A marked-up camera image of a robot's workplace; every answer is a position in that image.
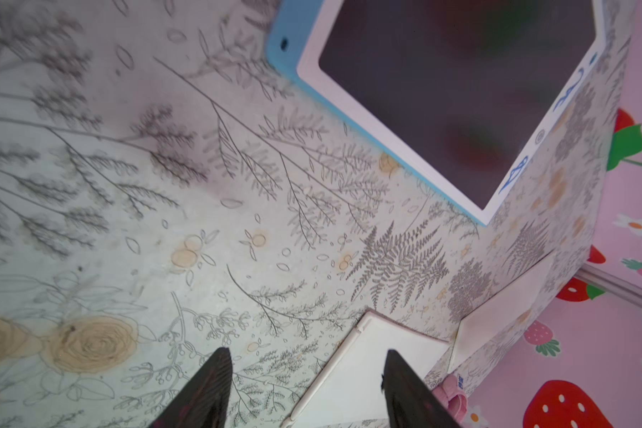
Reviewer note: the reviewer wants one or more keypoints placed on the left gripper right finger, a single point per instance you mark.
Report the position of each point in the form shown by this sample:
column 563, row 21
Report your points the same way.
column 410, row 404

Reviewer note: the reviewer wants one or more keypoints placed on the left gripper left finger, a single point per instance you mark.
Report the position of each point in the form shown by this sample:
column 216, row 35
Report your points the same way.
column 203, row 402

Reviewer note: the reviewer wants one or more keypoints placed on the pink fluffy cloth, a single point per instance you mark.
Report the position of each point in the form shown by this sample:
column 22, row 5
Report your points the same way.
column 451, row 395

